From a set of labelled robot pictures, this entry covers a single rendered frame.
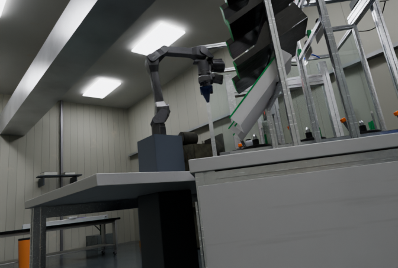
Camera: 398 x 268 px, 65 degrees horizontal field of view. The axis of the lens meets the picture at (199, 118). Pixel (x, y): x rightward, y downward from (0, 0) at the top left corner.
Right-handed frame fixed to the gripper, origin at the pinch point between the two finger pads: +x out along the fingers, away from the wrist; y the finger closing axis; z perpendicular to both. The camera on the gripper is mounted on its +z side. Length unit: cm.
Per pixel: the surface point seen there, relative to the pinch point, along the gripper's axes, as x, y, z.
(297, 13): -7, -47, 33
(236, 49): -10.2, -22.1, 14.2
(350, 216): 55, -70, 26
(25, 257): 95, 400, -333
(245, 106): 21.1, -43.4, 11.5
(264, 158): 41, -70, 11
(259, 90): 16, -44, 17
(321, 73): -45, 110, 97
